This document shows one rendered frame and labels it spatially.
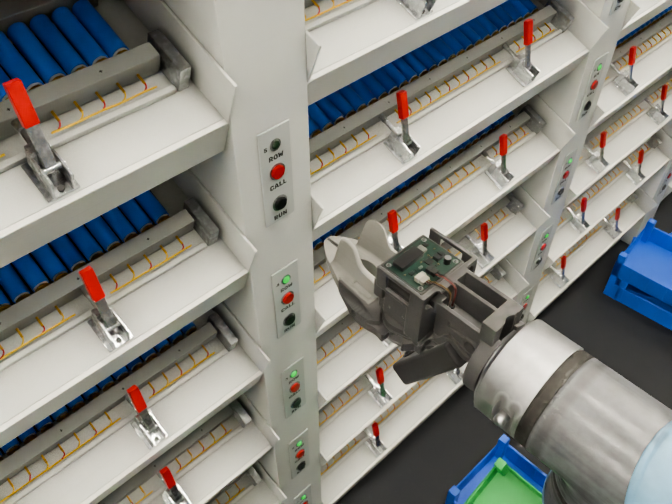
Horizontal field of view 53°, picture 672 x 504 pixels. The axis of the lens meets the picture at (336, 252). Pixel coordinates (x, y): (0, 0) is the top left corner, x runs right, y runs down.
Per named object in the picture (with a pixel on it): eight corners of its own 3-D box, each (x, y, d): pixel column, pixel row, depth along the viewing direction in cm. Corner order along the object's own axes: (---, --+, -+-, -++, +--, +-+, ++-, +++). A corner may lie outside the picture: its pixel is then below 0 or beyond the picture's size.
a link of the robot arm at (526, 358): (567, 392, 59) (499, 462, 55) (521, 358, 62) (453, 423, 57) (595, 328, 53) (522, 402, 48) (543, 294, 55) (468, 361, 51)
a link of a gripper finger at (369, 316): (362, 261, 65) (431, 312, 61) (362, 273, 67) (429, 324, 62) (327, 286, 63) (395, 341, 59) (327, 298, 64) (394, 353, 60)
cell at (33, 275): (16, 239, 71) (51, 286, 69) (-1, 248, 70) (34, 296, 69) (13, 231, 69) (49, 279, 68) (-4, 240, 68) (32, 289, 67)
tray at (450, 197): (547, 163, 128) (590, 118, 116) (308, 344, 99) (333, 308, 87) (474, 88, 132) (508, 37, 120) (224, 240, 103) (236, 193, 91)
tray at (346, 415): (508, 300, 157) (539, 275, 145) (314, 471, 128) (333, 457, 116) (449, 235, 161) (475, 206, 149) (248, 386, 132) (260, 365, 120)
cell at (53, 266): (34, 230, 72) (69, 276, 70) (18, 238, 71) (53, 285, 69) (32, 221, 70) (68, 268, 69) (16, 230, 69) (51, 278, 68)
